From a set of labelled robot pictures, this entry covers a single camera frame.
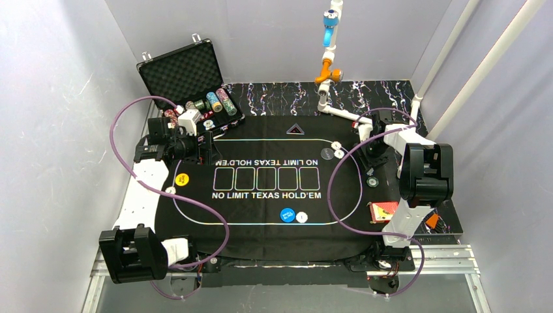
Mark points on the black aluminium chip case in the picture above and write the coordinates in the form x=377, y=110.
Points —
x=189, y=74

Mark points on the black poker table mat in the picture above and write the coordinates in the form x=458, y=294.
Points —
x=270, y=163

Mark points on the clear dealer button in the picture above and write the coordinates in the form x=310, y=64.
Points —
x=327, y=153

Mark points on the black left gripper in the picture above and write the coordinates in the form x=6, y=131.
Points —
x=205, y=147

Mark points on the white blue poker chip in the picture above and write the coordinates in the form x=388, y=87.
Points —
x=339, y=153

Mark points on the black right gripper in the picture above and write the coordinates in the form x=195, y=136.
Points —
x=373, y=152

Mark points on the red playing card box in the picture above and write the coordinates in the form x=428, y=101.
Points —
x=382, y=212

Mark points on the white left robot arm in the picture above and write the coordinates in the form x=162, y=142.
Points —
x=132, y=250

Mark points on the yellow big blind button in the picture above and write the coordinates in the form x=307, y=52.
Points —
x=182, y=179

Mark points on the orange black small tool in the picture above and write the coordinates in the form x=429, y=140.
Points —
x=433, y=223

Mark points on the blue chip stack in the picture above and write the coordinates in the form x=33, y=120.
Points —
x=214, y=102

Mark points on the white grey poker chip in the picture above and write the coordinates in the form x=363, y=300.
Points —
x=301, y=217
x=336, y=146
x=170, y=190

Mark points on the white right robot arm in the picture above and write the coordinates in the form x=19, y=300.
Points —
x=425, y=173

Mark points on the green poker chip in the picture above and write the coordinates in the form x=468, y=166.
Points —
x=372, y=182

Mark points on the red poker chip stack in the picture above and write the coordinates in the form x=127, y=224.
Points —
x=172, y=116

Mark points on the pink green chip stack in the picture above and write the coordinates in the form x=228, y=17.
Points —
x=225, y=100

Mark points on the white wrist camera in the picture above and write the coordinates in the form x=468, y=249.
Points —
x=364, y=131
x=189, y=120

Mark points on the white pvc pipe frame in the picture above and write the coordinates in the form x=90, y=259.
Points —
x=500, y=131

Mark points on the blue small blind button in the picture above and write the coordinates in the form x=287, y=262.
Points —
x=287, y=215

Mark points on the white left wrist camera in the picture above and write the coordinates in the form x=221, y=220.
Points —
x=189, y=120

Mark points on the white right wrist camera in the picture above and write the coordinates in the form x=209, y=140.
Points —
x=364, y=131

